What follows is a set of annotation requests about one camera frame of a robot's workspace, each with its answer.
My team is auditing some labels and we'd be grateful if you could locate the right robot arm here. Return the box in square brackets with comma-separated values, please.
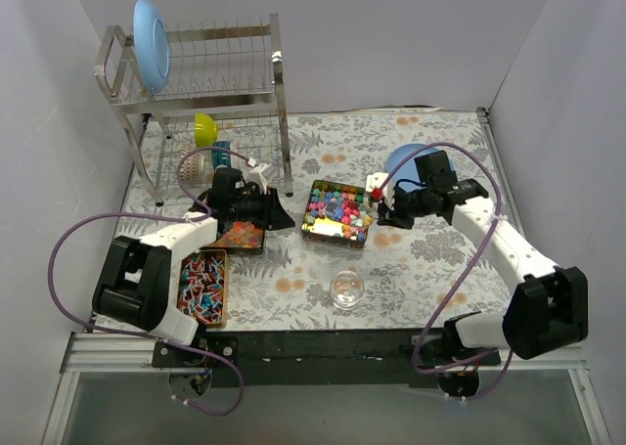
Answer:
[366, 143, 589, 373]

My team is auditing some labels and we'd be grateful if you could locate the patterned tape roll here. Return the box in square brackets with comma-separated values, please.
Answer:
[180, 145, 201, 183]

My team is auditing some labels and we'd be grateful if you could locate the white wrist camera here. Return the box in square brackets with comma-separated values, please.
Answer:
[365, 172, 395, 209]
[248, 163, 271, 194]

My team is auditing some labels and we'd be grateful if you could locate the tin of gummy candies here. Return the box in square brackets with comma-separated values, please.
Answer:
[200, 220, 266, 256]

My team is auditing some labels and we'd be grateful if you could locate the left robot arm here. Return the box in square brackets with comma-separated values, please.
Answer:
[92, 163, 294, 367]

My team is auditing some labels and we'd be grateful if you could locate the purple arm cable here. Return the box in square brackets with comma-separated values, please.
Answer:
[50, 146, 255, 416]
[380, 143, 514, 402]

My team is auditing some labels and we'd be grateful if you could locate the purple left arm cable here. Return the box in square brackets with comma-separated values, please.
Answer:
[50, 146, 255, 416]

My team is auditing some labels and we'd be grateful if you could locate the clear glass jar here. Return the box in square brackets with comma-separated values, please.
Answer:
[330, 270, 365, 310]

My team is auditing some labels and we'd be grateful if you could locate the yellow-green bowl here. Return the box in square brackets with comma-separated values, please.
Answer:
[194, 112, 219, 149]

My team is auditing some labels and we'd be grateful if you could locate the black metal base rail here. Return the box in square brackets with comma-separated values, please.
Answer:
[151, 328, 503, 390]

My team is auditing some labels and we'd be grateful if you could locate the teal and white cup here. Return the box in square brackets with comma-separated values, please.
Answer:
[211, 140, 242, 170]

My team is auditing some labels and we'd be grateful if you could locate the steel dish rack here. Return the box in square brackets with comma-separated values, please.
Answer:
[95, 14, 293, 205]

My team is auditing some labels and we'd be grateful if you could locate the tin of colourful star candies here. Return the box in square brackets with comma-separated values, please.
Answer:
[300, 180, 377, 249]

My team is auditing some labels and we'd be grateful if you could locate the blue plate in rack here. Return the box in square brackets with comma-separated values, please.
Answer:
[133, 0, 170, 96]

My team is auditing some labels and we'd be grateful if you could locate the blue plate on mat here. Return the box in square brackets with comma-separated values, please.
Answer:
[385, 143, 438, 182]

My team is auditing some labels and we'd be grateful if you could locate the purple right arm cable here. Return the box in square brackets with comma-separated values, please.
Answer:
[380, 143, 514, 402]

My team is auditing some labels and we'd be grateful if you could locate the silver metal scoop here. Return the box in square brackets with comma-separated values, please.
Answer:
[310, 200, 375, 225]

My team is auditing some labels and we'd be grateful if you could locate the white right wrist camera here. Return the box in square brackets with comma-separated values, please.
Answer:
[365, 172, 395, 209]

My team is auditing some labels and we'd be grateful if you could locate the gold tin of wrapped candies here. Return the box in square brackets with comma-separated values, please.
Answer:
[177, 248, 229, 328]

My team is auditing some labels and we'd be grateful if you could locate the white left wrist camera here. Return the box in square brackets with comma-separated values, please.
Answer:
[248, 163, 271, 194]

